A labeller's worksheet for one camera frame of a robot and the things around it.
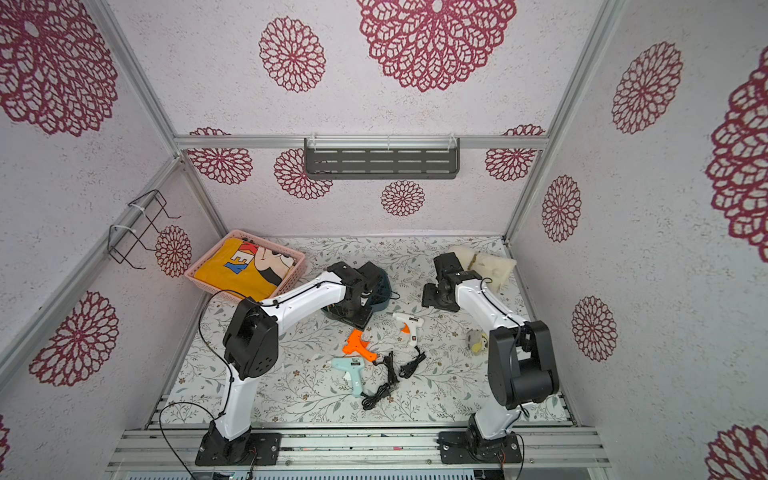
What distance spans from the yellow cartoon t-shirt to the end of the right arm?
507 mm

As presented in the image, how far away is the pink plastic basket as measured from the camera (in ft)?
3.28

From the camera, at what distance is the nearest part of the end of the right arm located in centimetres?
67

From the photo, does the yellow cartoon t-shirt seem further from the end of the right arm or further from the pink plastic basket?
Answer: the end of the right arm

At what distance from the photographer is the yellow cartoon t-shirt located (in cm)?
100
